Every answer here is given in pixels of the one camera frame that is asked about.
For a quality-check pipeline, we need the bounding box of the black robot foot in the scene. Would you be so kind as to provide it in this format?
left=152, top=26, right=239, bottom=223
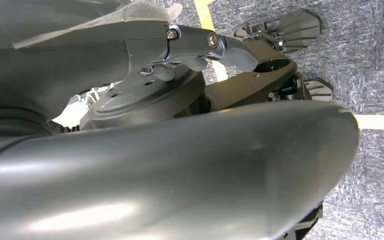
left=234, top=9, right=321, bottom=54
left=303, top=78, right=334, bottom=102

